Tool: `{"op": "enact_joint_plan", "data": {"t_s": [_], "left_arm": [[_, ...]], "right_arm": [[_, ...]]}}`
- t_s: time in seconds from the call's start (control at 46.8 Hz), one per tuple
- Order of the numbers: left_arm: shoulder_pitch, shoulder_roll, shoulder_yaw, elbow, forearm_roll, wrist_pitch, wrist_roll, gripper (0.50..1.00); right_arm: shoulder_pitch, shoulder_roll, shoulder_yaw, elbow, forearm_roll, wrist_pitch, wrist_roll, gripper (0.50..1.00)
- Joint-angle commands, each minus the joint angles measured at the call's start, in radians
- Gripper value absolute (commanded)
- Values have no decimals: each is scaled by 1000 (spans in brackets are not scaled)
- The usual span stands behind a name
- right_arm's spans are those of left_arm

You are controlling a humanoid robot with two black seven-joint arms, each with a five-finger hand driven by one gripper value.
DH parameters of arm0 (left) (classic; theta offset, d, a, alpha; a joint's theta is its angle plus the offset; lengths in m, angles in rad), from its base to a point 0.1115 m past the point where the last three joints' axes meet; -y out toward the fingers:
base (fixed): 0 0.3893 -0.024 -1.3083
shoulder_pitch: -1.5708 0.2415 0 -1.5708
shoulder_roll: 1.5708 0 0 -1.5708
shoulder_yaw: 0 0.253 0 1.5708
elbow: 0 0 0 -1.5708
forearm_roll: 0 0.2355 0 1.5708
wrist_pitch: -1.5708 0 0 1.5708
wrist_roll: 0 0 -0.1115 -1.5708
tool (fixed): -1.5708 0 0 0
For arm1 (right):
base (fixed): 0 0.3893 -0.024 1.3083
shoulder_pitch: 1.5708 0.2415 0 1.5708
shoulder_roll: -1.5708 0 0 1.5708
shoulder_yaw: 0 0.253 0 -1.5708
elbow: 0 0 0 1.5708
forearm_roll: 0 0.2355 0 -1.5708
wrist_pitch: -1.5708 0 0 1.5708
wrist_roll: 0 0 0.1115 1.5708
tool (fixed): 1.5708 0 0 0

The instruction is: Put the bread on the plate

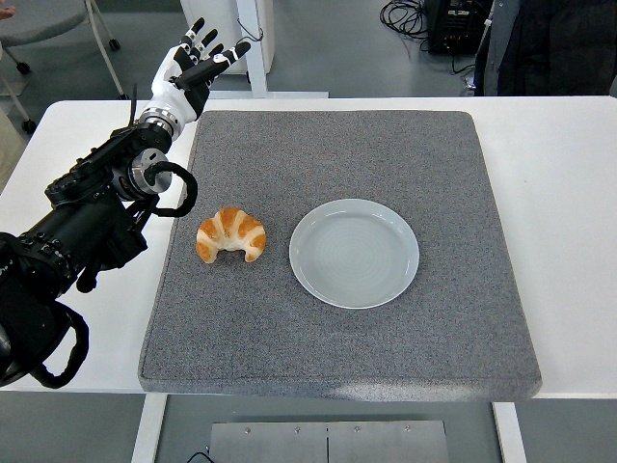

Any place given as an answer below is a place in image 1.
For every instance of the black equipment box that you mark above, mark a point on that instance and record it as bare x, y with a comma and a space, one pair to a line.
453, 26

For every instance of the grey metal plate with screws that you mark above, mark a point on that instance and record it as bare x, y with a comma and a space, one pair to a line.
328, 443

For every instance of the person in dark clothing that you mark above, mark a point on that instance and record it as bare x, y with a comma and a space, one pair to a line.
549, 48

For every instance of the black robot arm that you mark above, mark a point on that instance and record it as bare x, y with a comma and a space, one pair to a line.
62, 226

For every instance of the grey felt mat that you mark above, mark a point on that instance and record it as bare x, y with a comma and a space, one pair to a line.
337, 347

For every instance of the white table leg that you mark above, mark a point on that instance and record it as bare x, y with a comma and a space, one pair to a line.
148, 429
510, 434

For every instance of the person in beige clothing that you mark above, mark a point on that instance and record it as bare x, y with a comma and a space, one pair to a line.
7, 149

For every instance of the grey office chair on castors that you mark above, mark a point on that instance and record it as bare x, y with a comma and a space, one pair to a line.
43, 19

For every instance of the golden croissant bread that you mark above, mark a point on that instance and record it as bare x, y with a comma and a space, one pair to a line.
231, 229

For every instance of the white cabinet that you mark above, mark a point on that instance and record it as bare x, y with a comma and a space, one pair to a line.
217, 14

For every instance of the white post with flat base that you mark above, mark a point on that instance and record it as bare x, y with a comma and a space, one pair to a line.
256, 72

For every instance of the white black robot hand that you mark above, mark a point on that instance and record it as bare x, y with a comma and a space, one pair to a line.
176, 91

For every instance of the pale grey round plate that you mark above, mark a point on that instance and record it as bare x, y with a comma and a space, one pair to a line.
354, 253

